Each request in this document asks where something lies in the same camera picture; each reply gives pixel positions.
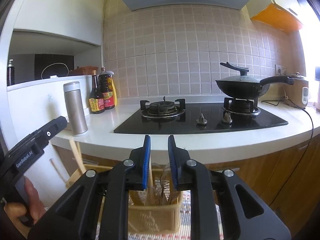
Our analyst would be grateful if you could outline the white cable loop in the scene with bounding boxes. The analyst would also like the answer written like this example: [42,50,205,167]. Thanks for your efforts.
[40,62,70,80]

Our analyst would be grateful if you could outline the chopstick in basket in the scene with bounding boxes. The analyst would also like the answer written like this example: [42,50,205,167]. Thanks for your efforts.
[148,161,154,192]

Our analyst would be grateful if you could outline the striped woven placemat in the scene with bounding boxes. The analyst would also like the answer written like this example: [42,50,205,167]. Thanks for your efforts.
[94,189,226,240]

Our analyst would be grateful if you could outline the oil bottle yellow label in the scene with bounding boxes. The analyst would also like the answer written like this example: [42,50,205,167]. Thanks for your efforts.
[98,67,116,110]

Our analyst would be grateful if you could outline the black gas stove top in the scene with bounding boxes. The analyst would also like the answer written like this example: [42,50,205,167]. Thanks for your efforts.
[114,98,288,135]

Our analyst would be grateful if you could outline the upper wall cabinet orange bottom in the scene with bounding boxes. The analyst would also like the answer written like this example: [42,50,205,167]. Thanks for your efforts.
[246,0,303,34]

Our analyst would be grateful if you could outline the orange basket on ledge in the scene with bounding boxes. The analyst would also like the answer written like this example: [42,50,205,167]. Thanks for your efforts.
[68,66,98,76]

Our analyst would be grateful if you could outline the dark soy sauce bottle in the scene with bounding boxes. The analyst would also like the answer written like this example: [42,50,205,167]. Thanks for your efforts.
[89,70,105,114]

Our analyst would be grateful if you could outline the steel thermos bottle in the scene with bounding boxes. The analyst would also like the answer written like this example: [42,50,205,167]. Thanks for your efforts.
[63,81,88,136]

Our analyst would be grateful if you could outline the rice cooker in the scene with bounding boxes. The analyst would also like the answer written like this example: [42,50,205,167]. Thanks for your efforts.
[284,72,309,109]

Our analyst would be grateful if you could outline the tan plastic utensil basket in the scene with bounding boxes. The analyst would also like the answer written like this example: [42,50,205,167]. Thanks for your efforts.
[83,163,185,234]

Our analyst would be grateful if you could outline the black wok with lid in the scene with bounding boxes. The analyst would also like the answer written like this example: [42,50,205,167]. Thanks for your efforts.
[216,62,295,100]

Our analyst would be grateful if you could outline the wall power socket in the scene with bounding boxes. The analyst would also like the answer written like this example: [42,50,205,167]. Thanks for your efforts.
[275,64,286,75]

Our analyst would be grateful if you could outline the bamboo chopstick pair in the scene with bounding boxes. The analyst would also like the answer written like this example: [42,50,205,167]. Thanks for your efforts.
[66,138,86,188]

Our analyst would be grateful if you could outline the left human hand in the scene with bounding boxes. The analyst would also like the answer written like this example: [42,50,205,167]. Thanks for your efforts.
[3,175,47,238]

